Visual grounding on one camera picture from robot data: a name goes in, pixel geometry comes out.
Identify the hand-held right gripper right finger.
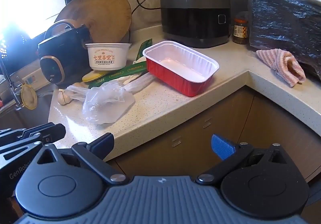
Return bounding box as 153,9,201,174
196,134,287,185

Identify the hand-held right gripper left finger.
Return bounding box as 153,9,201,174
37,133,127,185

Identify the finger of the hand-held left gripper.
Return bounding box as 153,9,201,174
0,123,66,148

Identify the red foil tray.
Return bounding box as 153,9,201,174
142,40,220,98

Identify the steel sink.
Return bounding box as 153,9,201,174
0,89,54,130

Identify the clear plastic bag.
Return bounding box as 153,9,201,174
66,81,136,124

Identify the yellow mesh sink strainer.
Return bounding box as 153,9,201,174
20,83,38,110

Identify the metal faucet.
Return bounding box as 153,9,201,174
0,56,24,111

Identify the yellow round lid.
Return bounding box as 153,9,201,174
82,70,106,83

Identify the long green packet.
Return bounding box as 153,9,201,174
86,61,148,89

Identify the white paper bowl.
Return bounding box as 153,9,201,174
85,42,132,71

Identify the short green packet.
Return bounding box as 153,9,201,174
135,38,153,62

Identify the pink striped towel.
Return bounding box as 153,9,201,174
255,48,307,88

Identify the brown sauce jar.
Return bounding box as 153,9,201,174
233,12,250,45

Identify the round wooden cutting board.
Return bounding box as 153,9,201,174
54,0,132,46

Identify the grey rice cooker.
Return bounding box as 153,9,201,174
160,0,231,49

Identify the black plastic bag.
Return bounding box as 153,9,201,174
248,0,321,79

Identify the black rice cooker gold ring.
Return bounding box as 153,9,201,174
38,20,91,86

